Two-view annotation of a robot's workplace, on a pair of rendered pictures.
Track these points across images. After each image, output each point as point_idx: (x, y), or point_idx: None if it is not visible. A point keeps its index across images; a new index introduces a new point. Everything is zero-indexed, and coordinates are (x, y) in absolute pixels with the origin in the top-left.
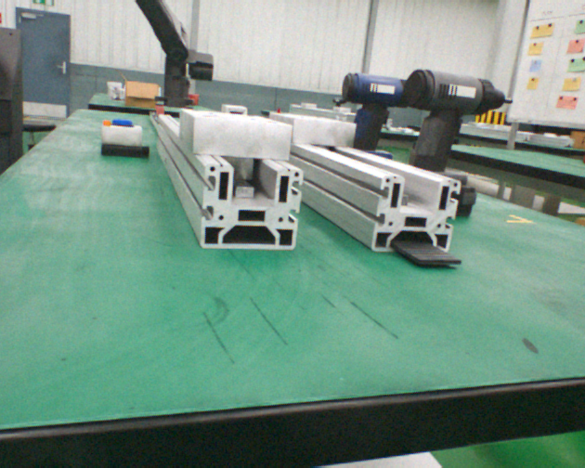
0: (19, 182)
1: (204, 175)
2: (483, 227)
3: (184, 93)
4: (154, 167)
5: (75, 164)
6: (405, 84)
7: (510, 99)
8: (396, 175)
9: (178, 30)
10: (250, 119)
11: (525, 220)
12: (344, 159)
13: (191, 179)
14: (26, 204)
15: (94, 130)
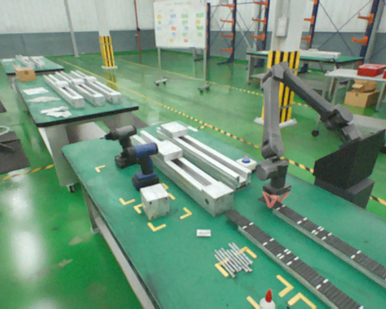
0: (219, 142)
1: None
2: None
3: (270, 182)
4: None
5: (232, 155)
6: (136, 130)
7: (100, 138)
8: (141, 131)
9: (263, 139)
10: (169, 126)
11: (97, 168)
12: (151, 136)
13: None
14: (204, 137)
15: (346, 215)
